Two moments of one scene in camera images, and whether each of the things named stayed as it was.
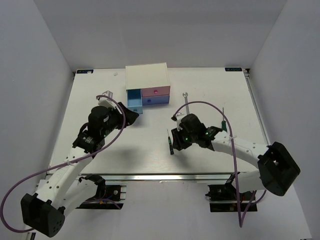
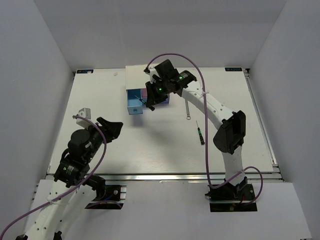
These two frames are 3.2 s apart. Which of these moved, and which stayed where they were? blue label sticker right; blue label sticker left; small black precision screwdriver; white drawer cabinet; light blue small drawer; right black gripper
Moved: small black precision screwdriver; right black gripper
Stayed: light blue small drawer; blue label sticker right; blue label sticker left; white drawer cabinet
